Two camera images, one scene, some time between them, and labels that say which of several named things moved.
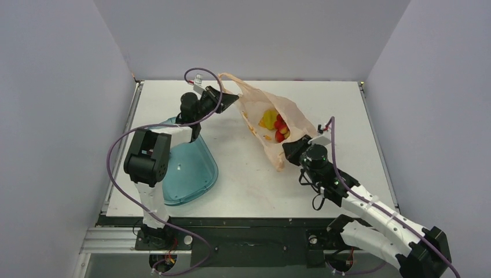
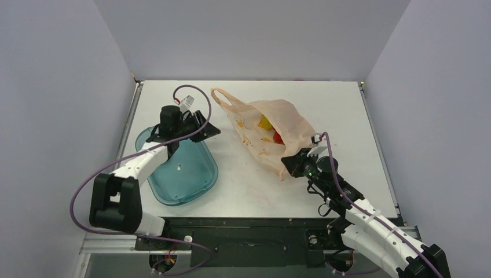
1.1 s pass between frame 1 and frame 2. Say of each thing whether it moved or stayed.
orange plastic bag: moved
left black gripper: moved
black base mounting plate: stayed
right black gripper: moved
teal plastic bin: stayed
